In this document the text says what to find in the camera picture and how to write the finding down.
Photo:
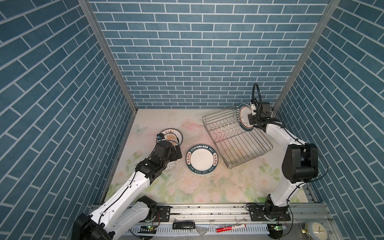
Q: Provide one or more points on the aluminium corner frame post right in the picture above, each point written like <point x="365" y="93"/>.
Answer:
<point x="318" y="30"/>

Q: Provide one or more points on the aluminium corner frame post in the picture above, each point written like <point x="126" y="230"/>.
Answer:
<point x="318" y="30"/>
<point x="93" y="22"/>

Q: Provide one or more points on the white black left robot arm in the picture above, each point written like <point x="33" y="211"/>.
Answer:
<point x="124" y="209"/>

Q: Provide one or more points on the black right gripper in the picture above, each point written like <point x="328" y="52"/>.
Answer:
<point x="252" y="118"/>

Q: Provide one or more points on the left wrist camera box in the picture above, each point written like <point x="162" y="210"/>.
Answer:
<point x="165" y="150"/>

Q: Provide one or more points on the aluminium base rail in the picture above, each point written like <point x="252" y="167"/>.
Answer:
<point x="214" y="216"/>

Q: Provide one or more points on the right green circuit board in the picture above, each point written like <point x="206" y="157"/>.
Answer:
<point x="276" y="228"/>

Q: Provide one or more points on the black rectangular device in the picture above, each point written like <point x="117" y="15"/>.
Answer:
<point x="186" y="225"/>

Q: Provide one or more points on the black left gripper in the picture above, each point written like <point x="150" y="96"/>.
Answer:
<point x="175" y="151"/>

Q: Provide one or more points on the white analog clock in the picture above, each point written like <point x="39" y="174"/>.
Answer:
<point x="314" y="231"/>

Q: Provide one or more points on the green circuit board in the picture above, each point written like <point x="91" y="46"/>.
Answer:
<point x="276" y="228"/>
<point x="147" y="230"/>

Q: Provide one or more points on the aluminium corner frame post left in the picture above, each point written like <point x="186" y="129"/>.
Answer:
<point x="93" y="22"/>

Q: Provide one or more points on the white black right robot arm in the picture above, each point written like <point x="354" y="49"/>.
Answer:
<point x="299" y="166"/>

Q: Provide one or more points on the red marker pen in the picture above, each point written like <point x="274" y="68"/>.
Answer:
<point x="230" y="228"/>

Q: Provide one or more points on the left green circuit board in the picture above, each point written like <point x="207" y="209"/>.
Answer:
<point x="147" y="230"/>

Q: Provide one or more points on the rearmost plate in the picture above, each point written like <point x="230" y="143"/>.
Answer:
<point x="173" y="136"/>

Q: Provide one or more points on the chrome wire dish rack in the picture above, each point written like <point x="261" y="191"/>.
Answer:
<point x="235" y="145"/>

